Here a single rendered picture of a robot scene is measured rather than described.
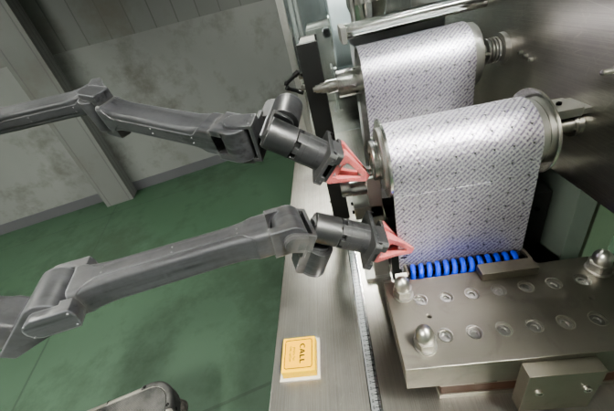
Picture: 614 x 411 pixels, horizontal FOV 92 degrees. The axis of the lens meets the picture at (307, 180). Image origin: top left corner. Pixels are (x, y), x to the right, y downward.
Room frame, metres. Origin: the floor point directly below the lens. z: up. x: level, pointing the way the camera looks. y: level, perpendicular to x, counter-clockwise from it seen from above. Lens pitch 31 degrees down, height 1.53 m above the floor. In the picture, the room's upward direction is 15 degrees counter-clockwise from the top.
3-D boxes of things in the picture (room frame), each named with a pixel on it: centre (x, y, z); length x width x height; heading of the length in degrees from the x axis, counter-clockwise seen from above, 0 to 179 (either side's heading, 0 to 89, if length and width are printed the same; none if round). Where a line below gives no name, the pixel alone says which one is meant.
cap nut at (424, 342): (0.25, -0.12, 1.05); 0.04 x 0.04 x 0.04
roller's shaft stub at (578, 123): (0.43, -0.44, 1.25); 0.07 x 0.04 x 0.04; 81
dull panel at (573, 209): (1.48, -0.65, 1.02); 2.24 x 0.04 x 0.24; 171
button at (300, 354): (0.35, 0.11, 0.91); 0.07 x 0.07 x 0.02; 81
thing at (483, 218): (0.40, -0.26, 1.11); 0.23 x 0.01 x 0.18; 81
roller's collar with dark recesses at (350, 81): (0.72, -0.16, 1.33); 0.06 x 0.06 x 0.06; 81
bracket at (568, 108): (0.43, -0.44, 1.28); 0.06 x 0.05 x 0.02; 81
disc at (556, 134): (0.44, -0.40, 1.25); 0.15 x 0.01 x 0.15; 171
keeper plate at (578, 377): (0.18, -0.28, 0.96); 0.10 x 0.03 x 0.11; 81
